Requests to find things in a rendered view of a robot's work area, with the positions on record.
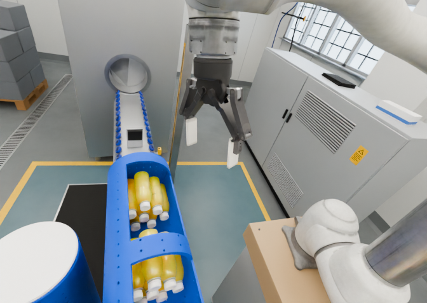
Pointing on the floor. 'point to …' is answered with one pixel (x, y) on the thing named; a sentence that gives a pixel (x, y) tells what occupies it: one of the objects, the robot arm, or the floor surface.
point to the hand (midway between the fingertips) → (210, 150)
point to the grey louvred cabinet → (326, 139)
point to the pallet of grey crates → (18, 58)
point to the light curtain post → (180, 103)
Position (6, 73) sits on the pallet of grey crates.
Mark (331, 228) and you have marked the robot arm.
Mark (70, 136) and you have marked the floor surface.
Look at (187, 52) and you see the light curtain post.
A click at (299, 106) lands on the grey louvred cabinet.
